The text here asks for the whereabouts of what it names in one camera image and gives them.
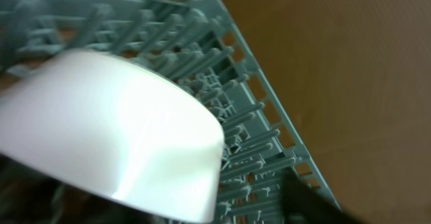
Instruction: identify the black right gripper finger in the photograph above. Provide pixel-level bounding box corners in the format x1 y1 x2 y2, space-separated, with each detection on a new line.
281 170 364 224

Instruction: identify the grey dishwasher rack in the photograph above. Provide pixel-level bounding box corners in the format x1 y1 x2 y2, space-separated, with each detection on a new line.
1 0 336 223

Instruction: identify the pink bowl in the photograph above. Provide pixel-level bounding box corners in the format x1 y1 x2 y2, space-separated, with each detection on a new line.
1 50 224 223

